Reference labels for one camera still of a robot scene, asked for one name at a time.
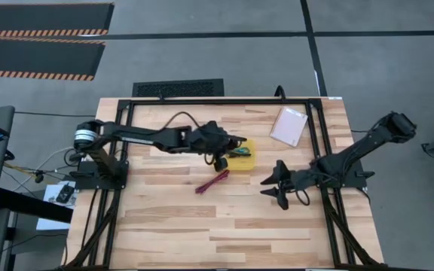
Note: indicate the black perforated floor panel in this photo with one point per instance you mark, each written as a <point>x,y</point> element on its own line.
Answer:
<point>179,88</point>

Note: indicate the small black device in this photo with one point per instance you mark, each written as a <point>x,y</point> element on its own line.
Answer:
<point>65,193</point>

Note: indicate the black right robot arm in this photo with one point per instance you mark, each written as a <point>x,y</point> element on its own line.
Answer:
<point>356,152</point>

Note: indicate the white label on table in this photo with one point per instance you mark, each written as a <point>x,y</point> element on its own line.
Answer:
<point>334,98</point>

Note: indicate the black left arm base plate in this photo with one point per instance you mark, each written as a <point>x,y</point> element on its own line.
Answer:
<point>85,177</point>

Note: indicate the black aluminium table frame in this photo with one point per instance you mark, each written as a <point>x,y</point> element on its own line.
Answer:
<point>220,101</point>

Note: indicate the black side desk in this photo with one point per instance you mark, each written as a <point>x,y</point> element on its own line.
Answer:
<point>32,205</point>

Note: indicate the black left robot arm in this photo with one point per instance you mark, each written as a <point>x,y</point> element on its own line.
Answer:
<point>138,134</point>

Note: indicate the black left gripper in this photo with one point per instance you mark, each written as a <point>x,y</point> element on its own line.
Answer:
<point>211,141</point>

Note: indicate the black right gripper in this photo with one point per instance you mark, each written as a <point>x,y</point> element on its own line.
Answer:
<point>300,180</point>

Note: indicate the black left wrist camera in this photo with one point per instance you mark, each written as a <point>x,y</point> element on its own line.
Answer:
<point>220,164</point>

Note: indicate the black mat with hazard stripes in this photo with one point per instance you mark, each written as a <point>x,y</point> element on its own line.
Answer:
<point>32,56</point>
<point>43,17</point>

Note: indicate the white paper sheet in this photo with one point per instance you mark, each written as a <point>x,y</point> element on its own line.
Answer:
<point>51,222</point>

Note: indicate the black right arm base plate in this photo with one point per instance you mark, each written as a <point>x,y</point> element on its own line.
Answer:
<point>356,177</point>

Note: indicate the yellow plastic box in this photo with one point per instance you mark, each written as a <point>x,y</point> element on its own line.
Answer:
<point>245,162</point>

